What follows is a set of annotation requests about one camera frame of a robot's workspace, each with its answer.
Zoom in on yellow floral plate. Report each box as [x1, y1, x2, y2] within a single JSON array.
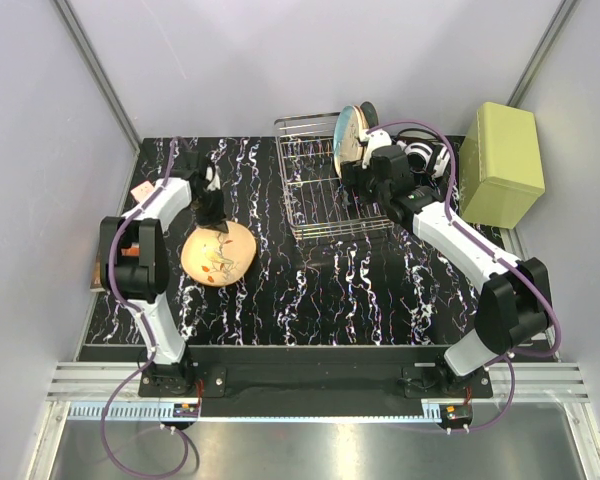
[[180, 221, 257, 287]]

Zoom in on cream plate with sprig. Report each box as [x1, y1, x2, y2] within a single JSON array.
[[333, 105, 364, 178]]

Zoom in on blue glazed plate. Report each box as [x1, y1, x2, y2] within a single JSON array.
[[360, 101, 379, 129]]

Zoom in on beige leaf pattern plate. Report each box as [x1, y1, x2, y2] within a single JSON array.
[[354, 105, 369, 148]]

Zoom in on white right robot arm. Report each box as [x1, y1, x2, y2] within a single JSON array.
[[334, 145, 553, 397]]

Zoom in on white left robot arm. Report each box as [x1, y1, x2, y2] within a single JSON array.
[[99, 151, 229, 396]]

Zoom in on white black headphones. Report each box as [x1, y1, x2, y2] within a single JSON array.
[[394, 129, 451, 179]]

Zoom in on pink cube power adapter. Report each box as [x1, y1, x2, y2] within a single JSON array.
[[130, 181, 155, 204]]

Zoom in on green rectangular box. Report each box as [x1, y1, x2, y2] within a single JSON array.
[[458, 102, 545, 229]]

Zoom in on dark cover paperback book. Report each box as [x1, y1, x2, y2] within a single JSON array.
[[89, 250, 104, 292]]

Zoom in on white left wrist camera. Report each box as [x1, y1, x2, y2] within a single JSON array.
[[203, 165, 221, 192]]

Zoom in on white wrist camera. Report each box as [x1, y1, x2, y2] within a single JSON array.
[[203, 165, 221, 192], [360, 129, 393, 169]]

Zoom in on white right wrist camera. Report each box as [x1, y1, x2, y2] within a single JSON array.
[[360, 129, 393, 169]]

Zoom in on metal wire dish rack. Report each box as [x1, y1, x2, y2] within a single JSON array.
[[273, 112, 393, 241]]

